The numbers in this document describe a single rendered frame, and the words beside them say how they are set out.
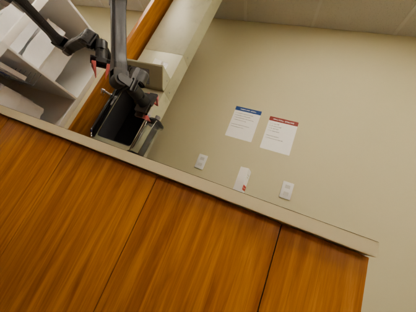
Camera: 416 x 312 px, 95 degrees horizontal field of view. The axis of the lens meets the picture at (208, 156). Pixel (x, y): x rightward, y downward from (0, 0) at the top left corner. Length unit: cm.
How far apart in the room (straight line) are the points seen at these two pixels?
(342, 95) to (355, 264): 132
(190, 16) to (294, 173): 135
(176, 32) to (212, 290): 152
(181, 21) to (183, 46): 26
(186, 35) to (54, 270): 145
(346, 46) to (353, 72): 26
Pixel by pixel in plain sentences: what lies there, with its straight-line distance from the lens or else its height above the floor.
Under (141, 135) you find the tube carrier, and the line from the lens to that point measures 103.
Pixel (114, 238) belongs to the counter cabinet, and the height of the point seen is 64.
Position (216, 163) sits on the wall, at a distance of 142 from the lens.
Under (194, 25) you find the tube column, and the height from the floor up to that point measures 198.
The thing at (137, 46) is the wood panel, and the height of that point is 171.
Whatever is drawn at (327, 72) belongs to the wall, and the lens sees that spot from 190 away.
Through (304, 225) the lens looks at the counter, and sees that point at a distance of 64.
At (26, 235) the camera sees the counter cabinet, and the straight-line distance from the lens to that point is 104.
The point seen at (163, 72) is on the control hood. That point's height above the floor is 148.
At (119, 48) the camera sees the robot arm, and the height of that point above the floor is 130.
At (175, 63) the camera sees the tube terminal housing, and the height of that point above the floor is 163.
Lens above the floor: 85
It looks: 15 degrees up
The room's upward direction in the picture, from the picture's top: 22 degrees clockwise
